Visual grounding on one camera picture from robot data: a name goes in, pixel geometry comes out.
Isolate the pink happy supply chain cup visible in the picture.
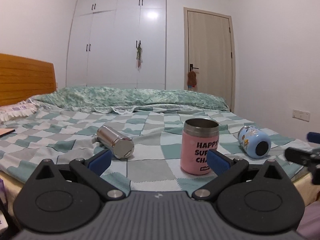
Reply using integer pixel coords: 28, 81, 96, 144
180, 118, 219, 176

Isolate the blue cartoon sticker cup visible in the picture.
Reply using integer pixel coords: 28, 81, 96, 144
238, 126, 271, 159

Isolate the shiny steel cylinder cup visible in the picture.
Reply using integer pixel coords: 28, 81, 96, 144
97, 126, 135, 159

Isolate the green checkered blanket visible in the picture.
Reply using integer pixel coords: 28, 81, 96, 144
0, 104, 316, 193

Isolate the green floral quilt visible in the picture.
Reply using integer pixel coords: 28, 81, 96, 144
29, 86, 229, 114

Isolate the patterned pillow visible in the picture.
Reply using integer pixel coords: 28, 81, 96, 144
0, 101, 38, 124

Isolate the brown plush door hanging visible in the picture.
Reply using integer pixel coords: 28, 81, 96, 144
187, 70, 197, 91

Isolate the wooden headboard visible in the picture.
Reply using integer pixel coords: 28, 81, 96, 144
0, 54, 57, 106

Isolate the beige door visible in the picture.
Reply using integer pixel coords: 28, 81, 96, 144
184, 8, 236, 111

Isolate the hanging wardrobe ornament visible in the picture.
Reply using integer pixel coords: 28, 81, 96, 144
136, 41, 142, 70

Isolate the white wardrobe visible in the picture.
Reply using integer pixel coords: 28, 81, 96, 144
66, 0, 167, 89

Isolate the white wall switch panel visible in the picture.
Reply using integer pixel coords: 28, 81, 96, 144
292, 109, 310, 122

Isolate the black door handle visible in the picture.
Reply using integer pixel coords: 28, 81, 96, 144
189, 63, 199, 72

